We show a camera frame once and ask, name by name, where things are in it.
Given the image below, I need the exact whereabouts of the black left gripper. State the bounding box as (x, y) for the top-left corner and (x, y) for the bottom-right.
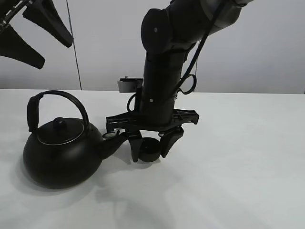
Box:
(0, 0), (73, 69)

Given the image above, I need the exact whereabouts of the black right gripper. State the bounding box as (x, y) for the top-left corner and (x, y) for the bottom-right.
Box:
(106, 94), (199, 162)

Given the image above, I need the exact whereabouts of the small black teacup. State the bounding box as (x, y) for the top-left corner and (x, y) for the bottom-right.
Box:
(139, 137), (161, 163)

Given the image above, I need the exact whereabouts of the black round teapot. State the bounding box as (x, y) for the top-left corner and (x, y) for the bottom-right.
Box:
(23, 90), (128, 189)

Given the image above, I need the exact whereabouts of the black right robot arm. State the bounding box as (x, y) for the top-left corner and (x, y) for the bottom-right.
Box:
(106, 0), (248, 163)

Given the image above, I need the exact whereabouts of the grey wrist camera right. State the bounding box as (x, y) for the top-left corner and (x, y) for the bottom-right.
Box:
(117, 76), (143, 93)

